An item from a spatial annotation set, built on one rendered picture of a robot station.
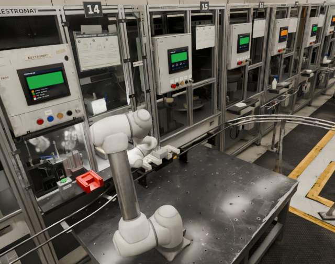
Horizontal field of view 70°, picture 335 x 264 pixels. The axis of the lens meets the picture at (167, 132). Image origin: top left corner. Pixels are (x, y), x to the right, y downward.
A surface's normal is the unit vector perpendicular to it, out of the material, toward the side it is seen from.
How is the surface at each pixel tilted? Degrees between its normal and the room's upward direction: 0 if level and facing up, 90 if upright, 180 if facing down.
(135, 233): 69
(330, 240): 0
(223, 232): 0
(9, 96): 90
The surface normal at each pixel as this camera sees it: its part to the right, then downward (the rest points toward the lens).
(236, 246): -0.07, -0.91
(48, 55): 0.69, 0.26
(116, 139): 0.41, 0.16
